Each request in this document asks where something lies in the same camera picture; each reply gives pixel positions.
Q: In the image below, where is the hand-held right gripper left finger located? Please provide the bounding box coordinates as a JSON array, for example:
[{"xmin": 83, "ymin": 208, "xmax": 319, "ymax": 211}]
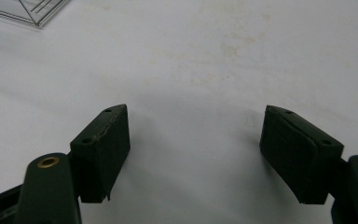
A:
[{"xmin": 14, "ymin": 104, "xmax": 131, "ymax": 224}]

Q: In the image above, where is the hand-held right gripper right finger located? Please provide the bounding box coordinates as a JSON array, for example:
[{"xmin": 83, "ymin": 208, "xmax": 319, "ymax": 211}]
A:
[{"xmin": 259, "ymin": 105, "xmax": 358, "ymax": 224}]

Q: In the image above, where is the clear plastic box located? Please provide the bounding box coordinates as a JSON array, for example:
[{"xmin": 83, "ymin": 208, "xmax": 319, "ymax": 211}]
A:
[{"xmin": 0, "ymin": 0, "xmax": 71, "ymax": 29}]

